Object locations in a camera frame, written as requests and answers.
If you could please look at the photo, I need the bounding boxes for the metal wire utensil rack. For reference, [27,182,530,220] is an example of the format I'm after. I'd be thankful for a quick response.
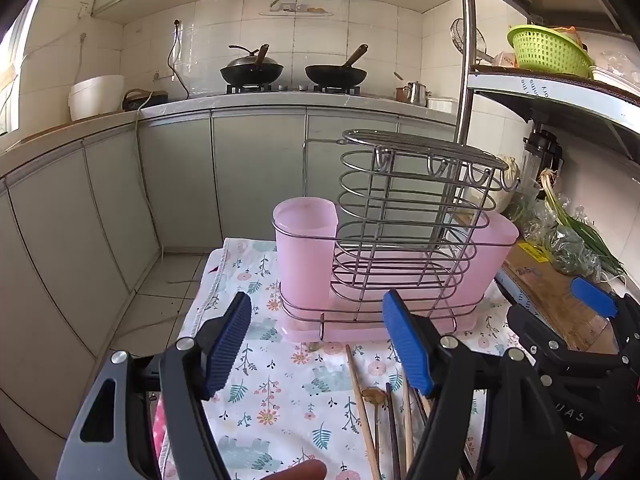
[274,129,521,341]

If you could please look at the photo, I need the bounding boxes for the light wooden chopstick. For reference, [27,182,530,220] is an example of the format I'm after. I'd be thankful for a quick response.
[345,344,383,480]
[401,367,415,480]

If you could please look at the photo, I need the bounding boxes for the pink plastic utensil cup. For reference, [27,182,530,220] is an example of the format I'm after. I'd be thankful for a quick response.
[425,212,521,313]
[272,197,341,313]

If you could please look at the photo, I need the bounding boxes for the small brown pot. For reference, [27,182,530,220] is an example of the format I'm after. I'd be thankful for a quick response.
[393,71,413,102]

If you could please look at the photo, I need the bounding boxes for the black blender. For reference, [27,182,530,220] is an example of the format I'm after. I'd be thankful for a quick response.
[521,129,566,197]

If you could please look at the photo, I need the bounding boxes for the dark round appliance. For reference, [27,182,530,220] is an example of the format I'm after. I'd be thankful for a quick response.
[122,88,169,111]

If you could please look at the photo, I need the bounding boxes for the small wooden spoon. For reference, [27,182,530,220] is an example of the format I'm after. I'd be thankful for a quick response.
[361,386,387,456]

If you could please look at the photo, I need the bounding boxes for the glass wall shelf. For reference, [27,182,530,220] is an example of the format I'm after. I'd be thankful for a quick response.
[259,0,335,17]

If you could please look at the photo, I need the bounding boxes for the grey kitchen counter cabinets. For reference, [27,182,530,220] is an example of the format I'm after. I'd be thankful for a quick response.
[0,94,460,426]

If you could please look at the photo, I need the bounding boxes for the flattened cardboard box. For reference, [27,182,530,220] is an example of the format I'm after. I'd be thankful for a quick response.
[494,242,623,357]

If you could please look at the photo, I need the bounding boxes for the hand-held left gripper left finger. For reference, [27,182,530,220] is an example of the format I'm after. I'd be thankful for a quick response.
[55,291,253,480]

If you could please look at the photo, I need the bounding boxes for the black wok with lid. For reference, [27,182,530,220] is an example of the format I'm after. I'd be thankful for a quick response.
[220,43,285,86]

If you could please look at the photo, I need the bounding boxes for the black power cable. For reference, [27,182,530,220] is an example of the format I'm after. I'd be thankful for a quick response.
[167,19,192,99]

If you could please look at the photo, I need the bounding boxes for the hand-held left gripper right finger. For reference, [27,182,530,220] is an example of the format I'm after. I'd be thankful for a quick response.
[382,289,583,480]

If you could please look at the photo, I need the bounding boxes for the bagged green vegetables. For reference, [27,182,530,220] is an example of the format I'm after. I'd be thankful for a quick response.
[517,192,603,277]

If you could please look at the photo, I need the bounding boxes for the person's left hand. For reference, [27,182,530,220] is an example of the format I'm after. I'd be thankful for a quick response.
[272,459,328,480]

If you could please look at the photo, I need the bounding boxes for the steel kettle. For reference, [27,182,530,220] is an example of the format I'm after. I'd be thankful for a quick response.
[402,81,432,107]

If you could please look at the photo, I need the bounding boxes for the pink plastic drip tray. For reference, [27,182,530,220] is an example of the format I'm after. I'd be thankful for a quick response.
[278,247,485,345]

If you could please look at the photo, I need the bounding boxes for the green plastic basket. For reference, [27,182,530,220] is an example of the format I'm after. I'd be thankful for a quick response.
[506,25,594,79]

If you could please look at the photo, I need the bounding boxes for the floral printed cloth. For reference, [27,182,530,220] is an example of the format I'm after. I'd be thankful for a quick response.
[177,237,516,480]

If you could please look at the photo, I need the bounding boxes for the person's right hand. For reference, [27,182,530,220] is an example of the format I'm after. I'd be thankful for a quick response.
[571,435,626,480]

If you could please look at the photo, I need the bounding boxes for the gas stove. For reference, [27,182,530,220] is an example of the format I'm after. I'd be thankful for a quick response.
[225,82,363,96]

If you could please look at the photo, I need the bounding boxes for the green onions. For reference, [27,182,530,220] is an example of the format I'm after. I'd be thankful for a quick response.
[539,169,627,281]

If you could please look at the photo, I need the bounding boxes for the metal storage shelf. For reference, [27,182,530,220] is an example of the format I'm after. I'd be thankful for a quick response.
[456,0,640,186]

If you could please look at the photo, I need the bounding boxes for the white tray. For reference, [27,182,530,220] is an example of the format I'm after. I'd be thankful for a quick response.
[589,64,640,87]

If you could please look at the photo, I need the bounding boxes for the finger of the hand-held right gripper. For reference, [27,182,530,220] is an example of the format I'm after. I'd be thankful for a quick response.
[506,304,631,386]
[570,276,640,356]

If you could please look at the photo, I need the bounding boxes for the metal skimmer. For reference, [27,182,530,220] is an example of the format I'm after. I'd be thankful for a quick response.
[450,18,490,64]

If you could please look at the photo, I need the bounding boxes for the white rice cooker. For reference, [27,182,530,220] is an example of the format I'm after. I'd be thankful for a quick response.
[68,74,126,122]

